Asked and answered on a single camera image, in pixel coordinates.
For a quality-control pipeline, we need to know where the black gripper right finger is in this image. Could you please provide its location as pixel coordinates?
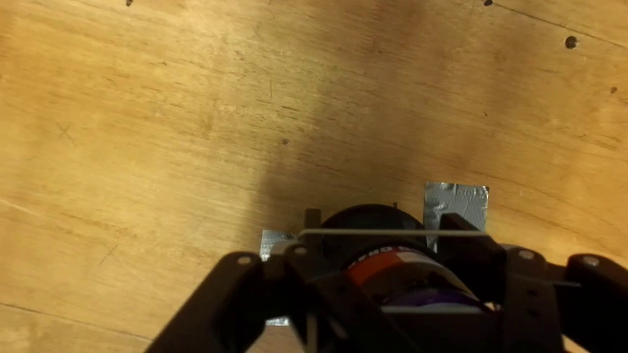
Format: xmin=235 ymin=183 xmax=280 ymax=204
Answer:
xmin=435 ymin=212 xmax=628 ymax=353

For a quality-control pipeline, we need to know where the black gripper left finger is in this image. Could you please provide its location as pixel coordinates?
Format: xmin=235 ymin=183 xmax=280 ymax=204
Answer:
xmin=145 ymin=208 xmax=419 ymax=353

